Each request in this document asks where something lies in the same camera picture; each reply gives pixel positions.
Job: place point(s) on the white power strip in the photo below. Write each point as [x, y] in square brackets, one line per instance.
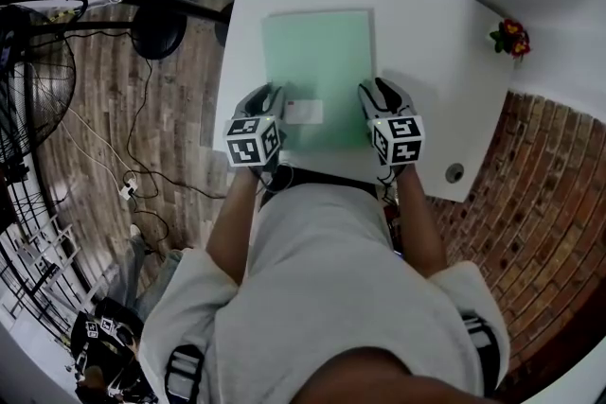
[129, 188]

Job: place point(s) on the white desk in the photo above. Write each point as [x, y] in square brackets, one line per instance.
[435, 61]

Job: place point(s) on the green folder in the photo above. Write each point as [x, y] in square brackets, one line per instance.
[317, 61]

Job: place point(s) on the black standing fan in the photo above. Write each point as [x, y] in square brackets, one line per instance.
[158, 35]

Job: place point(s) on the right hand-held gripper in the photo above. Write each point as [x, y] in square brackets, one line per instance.
[400, 139]

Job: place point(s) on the white metal rack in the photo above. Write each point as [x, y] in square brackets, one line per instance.
[42, 260]

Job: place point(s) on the black metal railing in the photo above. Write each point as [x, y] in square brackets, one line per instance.
[23, 213]

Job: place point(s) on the grey desk grommet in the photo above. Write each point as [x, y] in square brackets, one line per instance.
[455, 172]

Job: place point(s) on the person's beige shirt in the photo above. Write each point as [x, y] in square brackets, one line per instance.
[326, 288]

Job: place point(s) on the person's left forearm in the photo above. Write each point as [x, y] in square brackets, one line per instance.
[232, 227]

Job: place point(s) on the small potted flower plant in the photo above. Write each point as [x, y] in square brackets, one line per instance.
[512, 38]

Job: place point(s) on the person's right forearm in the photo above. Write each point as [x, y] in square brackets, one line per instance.
[421, 222]

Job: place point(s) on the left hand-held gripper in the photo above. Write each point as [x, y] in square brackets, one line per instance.
[246, 146]

